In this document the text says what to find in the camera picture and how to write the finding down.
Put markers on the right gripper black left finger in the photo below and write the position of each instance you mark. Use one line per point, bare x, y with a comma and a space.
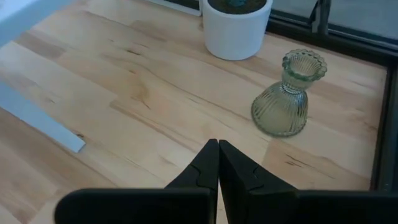
155, 207

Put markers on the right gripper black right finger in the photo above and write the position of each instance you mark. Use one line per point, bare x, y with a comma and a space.
280, 207

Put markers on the green ribbed glass candle holder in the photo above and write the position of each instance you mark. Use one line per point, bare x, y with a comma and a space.
280, 109

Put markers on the white round plant pot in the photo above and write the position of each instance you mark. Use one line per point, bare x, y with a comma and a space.
236, 34

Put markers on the black metal table frame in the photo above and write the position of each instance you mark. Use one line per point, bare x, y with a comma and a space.
342, 46

